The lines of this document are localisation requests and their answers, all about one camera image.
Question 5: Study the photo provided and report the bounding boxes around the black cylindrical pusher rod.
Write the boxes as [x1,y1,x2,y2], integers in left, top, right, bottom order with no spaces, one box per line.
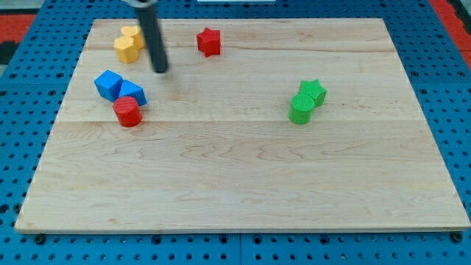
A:
[135,0,169,74]

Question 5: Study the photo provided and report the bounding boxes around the yellow hexagon block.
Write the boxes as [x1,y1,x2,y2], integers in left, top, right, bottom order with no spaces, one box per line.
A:
[113,36,138,63]

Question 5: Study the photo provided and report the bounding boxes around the yellow heart block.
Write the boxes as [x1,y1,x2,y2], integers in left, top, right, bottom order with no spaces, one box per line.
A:
[121,26,145,49]

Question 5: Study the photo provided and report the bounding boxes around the green star block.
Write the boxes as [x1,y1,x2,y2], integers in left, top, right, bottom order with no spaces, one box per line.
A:
[299,79,327,107]

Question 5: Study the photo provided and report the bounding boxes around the red star block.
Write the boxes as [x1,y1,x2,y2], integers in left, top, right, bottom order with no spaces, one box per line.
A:
[196,27,221,57]

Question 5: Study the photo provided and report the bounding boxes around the blue triangular block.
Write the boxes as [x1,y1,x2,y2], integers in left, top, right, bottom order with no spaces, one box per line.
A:
[118,80,147,106]

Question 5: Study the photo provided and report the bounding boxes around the blue cube block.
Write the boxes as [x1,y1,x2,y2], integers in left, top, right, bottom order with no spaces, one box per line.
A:
[94,70,123,102]

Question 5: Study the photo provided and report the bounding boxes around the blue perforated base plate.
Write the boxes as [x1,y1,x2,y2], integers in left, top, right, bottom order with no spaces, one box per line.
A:
[1,0,470,264]

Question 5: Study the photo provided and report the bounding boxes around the green cylinder block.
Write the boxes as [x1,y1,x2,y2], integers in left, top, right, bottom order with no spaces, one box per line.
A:
[288,93,315,124]

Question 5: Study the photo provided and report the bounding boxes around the red cylinder block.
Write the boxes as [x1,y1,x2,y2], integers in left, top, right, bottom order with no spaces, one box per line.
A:
[113,96,142,127]

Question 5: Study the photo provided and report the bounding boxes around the light wooden board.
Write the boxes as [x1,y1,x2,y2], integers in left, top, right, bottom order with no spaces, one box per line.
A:
[15,18,470,234]

